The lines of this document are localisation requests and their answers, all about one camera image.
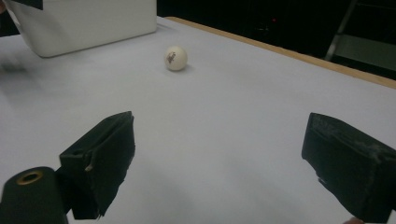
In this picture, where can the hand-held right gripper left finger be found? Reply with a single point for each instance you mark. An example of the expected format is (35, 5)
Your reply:
(99, 165)

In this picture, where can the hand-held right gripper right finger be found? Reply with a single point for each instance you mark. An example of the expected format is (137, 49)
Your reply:
(348, 161)

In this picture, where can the white ping-pong ball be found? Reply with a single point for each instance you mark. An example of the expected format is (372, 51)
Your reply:
(176, 58)

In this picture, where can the white plastic box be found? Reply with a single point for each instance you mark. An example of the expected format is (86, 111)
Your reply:
(87, 25)

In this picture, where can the metal stand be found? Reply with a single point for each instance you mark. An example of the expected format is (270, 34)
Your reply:
(358, 40)

